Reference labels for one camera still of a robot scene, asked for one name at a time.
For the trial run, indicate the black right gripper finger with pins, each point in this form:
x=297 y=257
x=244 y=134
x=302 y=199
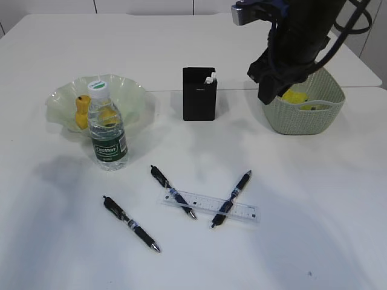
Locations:
x=269 y=88

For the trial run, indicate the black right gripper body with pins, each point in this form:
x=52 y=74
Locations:
x=287 y=53

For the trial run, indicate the yellow waste paper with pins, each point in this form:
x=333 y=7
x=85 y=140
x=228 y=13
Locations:
x=296 y=97

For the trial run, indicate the yellow utility knife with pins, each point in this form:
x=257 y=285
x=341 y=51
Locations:
x=208 y=80

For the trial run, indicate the clear plastic water bottle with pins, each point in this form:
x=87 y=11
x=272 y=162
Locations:
x=106 y=128

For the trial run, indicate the yellow pear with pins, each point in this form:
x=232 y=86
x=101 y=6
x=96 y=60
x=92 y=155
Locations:
x=82 y=106

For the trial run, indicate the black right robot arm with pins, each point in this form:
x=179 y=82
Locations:
x=318 y=19

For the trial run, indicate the green plastic woven basket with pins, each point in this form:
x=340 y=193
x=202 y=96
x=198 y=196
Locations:
x=323 y=90

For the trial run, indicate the black square pen holder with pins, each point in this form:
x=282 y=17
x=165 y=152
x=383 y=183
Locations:
x=199 y=97

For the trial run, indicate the clear plastic ruler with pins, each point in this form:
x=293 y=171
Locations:
x=210 y=205

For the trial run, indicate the black pen right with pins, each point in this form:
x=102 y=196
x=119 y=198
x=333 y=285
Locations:
x=220 y=217

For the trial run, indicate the black pen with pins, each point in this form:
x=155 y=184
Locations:
x=220 y=217
x=121 y=215
x=157 y=174

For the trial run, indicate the green ruffled glass plate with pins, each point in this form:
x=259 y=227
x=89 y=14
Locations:
x=127 y=95

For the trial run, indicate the black pen middle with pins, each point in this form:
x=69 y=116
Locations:
x=157 y=174

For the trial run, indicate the black pen left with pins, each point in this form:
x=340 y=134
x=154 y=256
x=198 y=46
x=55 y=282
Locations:
x=121 y=215

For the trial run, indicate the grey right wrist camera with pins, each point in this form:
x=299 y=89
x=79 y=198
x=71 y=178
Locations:
x=245 y=12

